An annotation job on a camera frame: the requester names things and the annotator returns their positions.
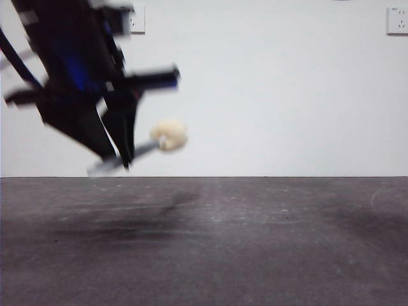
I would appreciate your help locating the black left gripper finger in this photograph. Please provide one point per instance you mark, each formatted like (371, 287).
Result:
(124, 127)
(79, 127)

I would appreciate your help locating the white wall socket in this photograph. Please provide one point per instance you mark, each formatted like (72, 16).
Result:
(398, 20)
(138, 20)

